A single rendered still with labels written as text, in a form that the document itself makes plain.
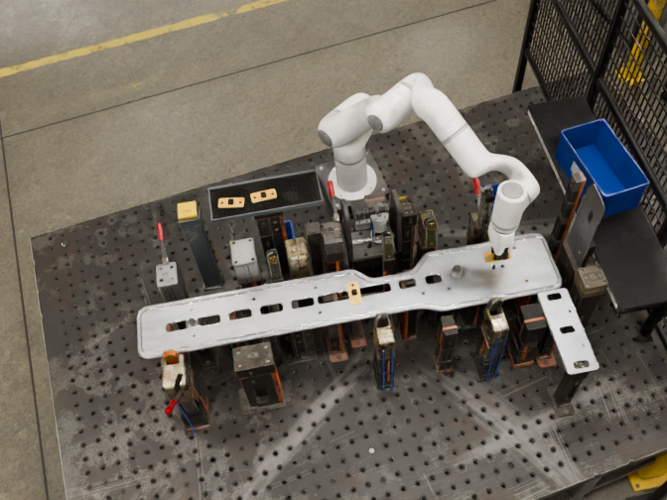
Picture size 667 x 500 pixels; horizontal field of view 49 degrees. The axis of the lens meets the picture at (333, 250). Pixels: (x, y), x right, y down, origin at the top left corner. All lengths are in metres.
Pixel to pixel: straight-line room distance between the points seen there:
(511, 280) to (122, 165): 2.49
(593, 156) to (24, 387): 2.63
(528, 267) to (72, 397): 1.62
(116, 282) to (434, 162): 1.36
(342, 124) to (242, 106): 1.93
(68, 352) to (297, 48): 2.56
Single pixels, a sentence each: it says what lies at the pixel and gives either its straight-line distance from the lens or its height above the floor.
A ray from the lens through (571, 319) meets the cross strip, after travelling 2.43.
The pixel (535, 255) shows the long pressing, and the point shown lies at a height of 1.00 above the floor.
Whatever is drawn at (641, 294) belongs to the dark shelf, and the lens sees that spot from 2.51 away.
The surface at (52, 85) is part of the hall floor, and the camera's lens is 4.87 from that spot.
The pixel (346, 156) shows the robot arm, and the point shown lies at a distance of 2.70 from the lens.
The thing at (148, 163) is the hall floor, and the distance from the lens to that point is 4.23.
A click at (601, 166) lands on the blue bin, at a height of 1.03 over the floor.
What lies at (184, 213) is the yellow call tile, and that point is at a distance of 2.47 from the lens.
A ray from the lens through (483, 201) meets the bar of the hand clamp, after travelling 2.43.
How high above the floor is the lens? 3.08
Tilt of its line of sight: 57 degrees down
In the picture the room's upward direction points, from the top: 6 degrees counter-clockwise
